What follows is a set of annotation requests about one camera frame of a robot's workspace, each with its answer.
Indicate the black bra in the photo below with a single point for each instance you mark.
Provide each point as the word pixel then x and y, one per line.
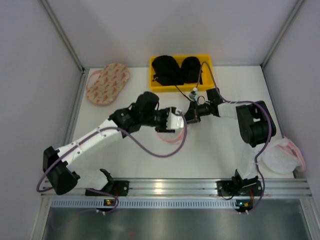
pixel 169 73

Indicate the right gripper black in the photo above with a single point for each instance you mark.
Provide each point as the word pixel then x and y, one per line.
pixel 191 115

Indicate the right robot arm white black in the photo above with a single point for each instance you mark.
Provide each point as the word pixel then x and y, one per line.
pixel 256 128

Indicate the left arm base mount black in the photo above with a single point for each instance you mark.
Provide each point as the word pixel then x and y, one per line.
pixel 118 188

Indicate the yellow plastic bin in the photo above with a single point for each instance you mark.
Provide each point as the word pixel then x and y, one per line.
pixel 205 67

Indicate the slotted cable duct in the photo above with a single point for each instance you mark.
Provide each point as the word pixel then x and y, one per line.
pixel 149 203

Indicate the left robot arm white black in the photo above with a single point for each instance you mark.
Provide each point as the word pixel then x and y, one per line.
pixel 61 165

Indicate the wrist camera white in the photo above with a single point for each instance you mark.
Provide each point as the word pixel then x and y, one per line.
pixel 193 95
pixel 175 119

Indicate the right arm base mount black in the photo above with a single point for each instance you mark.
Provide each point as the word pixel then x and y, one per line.
pixel 228 187

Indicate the aluminium rail front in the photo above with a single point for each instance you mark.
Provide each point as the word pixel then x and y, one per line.
pixel 275 188

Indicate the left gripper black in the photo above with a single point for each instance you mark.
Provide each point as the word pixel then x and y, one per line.
pixel 162 120

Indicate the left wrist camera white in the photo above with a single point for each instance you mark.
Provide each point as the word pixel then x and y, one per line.
pixel 175 119

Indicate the patterned beige laundry bag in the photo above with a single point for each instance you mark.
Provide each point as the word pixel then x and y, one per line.
pixel 104 85

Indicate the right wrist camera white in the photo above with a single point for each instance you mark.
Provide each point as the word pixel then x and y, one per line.
pixel 193 95

